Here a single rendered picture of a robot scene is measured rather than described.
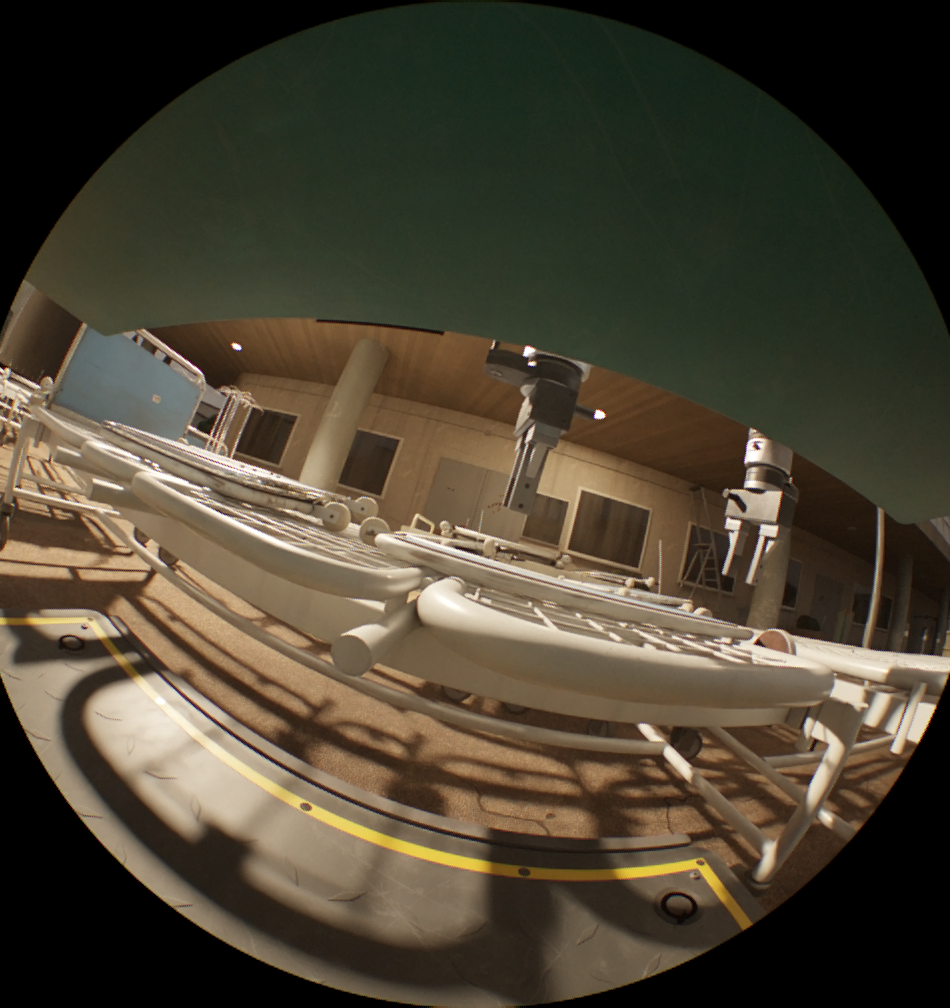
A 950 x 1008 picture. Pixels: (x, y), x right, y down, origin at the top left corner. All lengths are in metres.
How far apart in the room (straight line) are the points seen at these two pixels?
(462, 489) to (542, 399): 6.25
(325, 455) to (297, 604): 4.72
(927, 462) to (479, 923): 0.32
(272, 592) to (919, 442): 0.52
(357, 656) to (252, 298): 0.20
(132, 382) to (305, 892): 1.57
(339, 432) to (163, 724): 4.98
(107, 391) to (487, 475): 6.18
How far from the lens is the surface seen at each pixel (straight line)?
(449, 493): 6.61
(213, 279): 0.18
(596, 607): 0.48
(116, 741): 0.32
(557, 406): 0.38
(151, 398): 1.66
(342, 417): 5.22
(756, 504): 0.62
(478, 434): 6.96
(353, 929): 0.23
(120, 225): 0.19
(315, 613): 0.40
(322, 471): 5.06
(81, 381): 1.52
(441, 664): 0.37
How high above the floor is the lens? 0.53
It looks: 8 degrees up
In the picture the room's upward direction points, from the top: 16 degrees clockwise
